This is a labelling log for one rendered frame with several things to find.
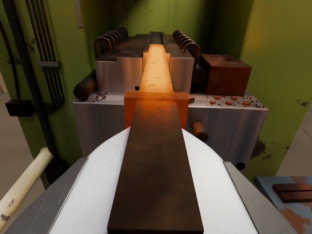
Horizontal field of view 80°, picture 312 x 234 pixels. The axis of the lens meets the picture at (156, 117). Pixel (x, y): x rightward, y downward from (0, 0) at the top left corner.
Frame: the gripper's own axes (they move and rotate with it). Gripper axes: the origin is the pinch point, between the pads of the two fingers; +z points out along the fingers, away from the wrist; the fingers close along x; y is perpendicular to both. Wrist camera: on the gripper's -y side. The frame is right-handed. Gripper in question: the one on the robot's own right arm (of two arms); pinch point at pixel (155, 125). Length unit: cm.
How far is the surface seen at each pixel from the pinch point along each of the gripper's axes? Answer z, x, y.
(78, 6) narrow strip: 41.2, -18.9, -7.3
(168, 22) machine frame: 76, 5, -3
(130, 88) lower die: 27.7, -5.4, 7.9
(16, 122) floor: 158, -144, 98
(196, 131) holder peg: 18.7, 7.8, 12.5
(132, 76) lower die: 27.7, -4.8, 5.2
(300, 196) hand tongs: 16.8, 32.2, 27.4
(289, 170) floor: 100, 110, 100
